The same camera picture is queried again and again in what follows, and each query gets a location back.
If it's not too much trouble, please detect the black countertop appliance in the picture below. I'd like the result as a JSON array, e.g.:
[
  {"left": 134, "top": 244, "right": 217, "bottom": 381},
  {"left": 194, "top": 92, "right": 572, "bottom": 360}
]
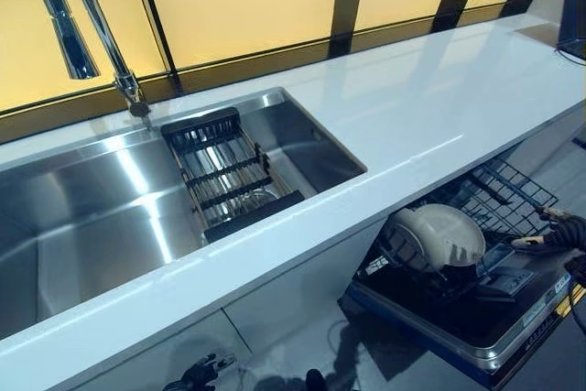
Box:
[{"left": 557, "top": 0, "right": 586, "bottom": 59}]

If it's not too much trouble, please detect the dark right robot hand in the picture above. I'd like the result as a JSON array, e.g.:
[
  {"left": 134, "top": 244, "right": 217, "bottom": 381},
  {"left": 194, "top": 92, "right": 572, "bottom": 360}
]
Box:
[{"left": 511, "top": 207, "right": 586, "bottom": 255}]

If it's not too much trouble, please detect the stainless steel sink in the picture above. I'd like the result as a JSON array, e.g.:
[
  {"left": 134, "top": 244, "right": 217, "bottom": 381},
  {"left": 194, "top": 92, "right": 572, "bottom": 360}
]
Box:
[{"left": 0, "top": 86, "right": 370, "bottom": 328}]

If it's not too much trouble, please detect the black steel sink dish rack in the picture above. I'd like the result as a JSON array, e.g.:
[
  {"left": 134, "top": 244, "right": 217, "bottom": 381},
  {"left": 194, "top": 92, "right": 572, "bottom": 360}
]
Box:
[{"left": 160, "top": 106, "right": 306, "bottom": 244}]

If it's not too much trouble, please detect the black steel dishwasher door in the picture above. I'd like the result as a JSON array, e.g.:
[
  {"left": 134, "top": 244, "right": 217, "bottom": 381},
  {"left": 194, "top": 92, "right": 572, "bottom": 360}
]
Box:
[{"left": 337, "top": 244, "right": 573, "bottom": 376}]

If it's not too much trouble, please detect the yellow window with dark frame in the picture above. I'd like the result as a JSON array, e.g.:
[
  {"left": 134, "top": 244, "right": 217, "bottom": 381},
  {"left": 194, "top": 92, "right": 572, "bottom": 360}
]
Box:
[{"left": 0, "top": 0, "right": 550, "bottom": 145}]

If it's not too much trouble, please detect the black robot right foot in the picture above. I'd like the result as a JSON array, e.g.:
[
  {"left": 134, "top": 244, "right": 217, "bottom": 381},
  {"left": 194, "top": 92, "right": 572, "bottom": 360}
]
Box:
[{"left": 305, "top": 367, "right": 327, "bottom": 391}]

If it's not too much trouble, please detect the chrome kitchen faucet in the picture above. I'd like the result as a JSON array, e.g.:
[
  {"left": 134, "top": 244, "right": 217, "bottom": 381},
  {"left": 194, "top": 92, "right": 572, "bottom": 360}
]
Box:
[{"left": 25, "top": 0, "right": 152, "bottom": 117}]

